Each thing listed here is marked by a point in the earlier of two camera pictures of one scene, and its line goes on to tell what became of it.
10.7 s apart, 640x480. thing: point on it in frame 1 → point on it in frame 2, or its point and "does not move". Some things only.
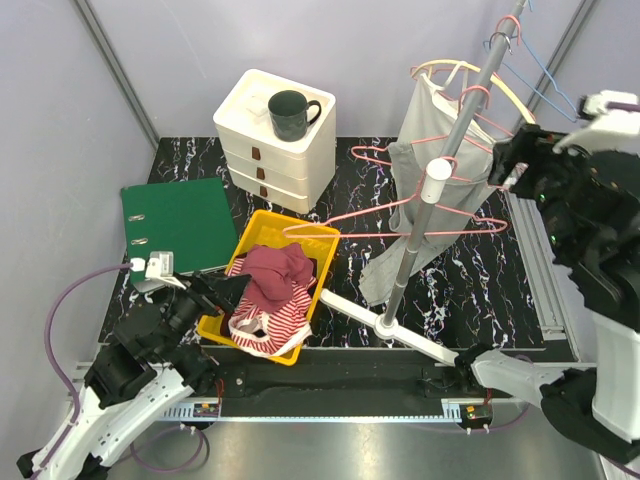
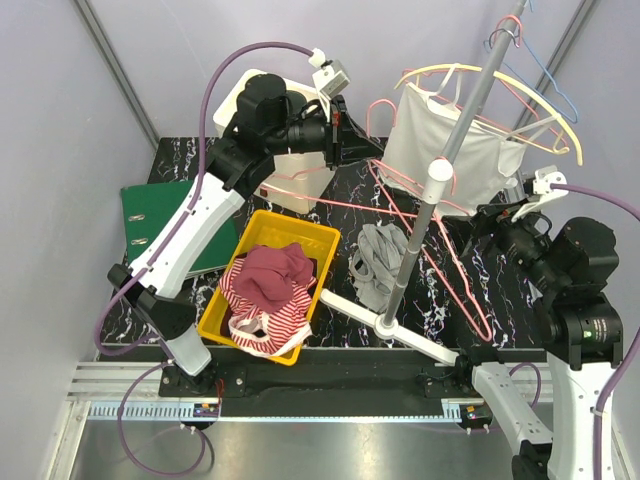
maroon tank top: (275, 270) does not move
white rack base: (437, 354) does not move
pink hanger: (518, 27) → (516, 96)
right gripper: (531, 144) → (487, 218)
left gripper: (210, 291) → (346, 142)
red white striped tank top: (276, 332) does not move
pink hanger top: (435, 137) → (264, 187)
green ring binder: (192, 219) does not move
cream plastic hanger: (475, 68) → (554, 148)
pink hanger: (291, 232) → (376, 167)
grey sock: (424, 130) → (376, 262)
